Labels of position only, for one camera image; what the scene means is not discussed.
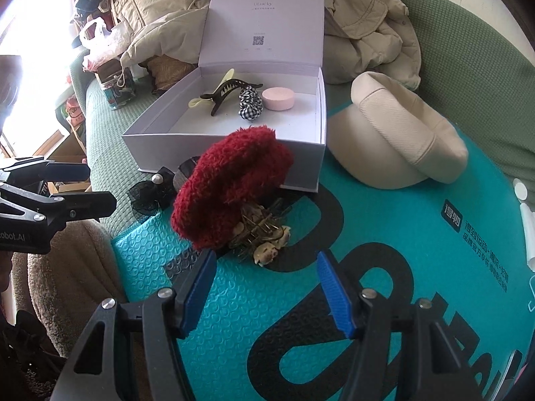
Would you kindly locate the green quilted sofa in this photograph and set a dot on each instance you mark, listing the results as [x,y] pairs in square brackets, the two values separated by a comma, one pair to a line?
[104,117]

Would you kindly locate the white lidded gift box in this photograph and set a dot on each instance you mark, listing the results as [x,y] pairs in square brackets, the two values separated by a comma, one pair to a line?
[267,125]

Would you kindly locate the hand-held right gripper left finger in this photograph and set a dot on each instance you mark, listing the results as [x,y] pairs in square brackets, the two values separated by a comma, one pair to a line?
[200,292]

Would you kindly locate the red fuzzy scrunchie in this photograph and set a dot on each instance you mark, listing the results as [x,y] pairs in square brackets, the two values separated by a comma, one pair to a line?
[225,175]

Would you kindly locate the black lace bow with pearl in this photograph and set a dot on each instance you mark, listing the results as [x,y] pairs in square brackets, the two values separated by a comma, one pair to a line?
[144,198]

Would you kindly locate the black hair claw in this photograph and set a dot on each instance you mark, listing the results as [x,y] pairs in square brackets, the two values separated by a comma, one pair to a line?
[217,98]

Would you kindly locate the black white checkered scrunchie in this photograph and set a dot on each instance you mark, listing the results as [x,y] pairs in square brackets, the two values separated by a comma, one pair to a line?
[249,104]

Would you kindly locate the beige cap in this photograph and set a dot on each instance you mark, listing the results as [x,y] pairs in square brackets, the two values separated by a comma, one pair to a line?
[388,133]

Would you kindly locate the brown fleece blanket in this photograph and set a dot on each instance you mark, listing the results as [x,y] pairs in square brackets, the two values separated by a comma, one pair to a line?
[75,280]

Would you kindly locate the cream hair claw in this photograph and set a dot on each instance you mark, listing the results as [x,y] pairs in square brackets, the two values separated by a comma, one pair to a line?
[228,76]

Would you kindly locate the glass jar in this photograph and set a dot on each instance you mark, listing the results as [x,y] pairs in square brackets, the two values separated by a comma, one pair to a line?
[119,92]

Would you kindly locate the clear plastic bag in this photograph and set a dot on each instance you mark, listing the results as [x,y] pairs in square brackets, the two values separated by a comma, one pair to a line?
[104,41]

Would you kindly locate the teal bubble mailer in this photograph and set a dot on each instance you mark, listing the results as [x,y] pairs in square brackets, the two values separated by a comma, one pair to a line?
[259,321]

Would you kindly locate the open cardboard box of clutter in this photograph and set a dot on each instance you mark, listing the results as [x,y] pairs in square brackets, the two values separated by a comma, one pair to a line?
[71,146]

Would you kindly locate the small white bottle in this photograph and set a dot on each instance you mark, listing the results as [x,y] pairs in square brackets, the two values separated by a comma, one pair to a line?
[521,188]

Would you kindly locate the gold clip with beige flowers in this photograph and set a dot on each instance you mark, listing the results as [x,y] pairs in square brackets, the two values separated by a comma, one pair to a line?
[267,252]

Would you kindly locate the brown patterned cushion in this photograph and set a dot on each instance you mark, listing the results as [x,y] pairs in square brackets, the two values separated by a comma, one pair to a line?
[171,71]

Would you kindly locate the beige puffer jacket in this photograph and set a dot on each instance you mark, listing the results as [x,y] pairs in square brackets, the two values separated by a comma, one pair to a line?
[368,29]

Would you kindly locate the dark cloth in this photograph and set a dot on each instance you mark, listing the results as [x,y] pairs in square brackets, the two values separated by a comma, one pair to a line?
[25,355]

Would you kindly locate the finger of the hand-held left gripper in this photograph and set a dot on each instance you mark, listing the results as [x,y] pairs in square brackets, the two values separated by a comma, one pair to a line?
[67,171]
[83,206]

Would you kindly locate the pink round compact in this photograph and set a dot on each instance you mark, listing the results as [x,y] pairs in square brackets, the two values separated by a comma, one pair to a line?
[278,98]

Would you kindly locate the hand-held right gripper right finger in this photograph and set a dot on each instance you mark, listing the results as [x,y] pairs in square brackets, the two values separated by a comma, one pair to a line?
[334,296]

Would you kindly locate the pink printed box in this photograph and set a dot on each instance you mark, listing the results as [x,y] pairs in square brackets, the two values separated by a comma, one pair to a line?
[75,112]

